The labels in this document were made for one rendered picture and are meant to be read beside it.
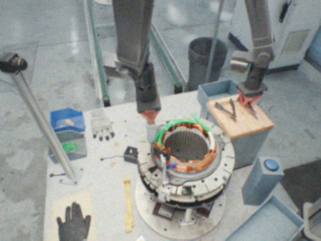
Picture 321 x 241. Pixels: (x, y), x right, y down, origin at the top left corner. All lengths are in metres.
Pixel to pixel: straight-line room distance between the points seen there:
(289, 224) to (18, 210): 1.82
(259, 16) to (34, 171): 2.01
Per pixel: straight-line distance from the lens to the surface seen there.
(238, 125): 0.94
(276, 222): 0.82
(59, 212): 1.10
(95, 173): 1.14
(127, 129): 1.27
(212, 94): 1.15
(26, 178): 2.26
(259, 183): 0.93
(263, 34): 0.80
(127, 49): 0.45
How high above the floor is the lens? 1.73
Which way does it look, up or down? 47 degrees down
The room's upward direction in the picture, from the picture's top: straight up
